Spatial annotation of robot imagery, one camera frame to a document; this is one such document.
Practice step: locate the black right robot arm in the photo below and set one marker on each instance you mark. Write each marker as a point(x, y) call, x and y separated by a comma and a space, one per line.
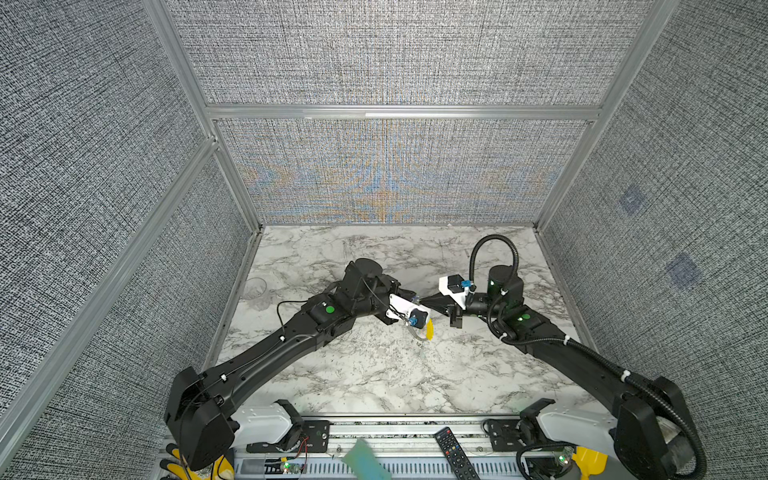
point(653, 435)

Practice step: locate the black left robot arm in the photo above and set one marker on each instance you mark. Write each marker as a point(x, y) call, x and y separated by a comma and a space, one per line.
point(200, 406)

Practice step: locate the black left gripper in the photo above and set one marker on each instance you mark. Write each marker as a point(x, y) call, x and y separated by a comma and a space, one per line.
point(393, 287)

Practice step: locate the black remote control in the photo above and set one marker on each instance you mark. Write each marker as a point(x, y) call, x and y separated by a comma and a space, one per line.
point(458, 461)

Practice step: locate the clear plastic cup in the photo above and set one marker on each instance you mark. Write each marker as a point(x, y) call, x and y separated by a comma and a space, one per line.
point(255, 288)

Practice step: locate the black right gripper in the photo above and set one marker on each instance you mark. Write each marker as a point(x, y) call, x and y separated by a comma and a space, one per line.
point(447, 306)

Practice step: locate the yellow capped key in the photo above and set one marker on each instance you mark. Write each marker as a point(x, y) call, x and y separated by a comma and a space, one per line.
point(429, 330)

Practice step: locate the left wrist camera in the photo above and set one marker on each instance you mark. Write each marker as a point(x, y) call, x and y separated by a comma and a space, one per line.
point(413, 314)

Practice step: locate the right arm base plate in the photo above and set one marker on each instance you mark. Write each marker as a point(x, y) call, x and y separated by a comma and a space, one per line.
point(511, 435)

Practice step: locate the grey cable duct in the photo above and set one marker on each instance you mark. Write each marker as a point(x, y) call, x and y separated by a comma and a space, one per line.
point(398, 468)

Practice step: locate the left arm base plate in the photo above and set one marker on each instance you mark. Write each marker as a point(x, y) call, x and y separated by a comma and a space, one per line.
point(312, 435)

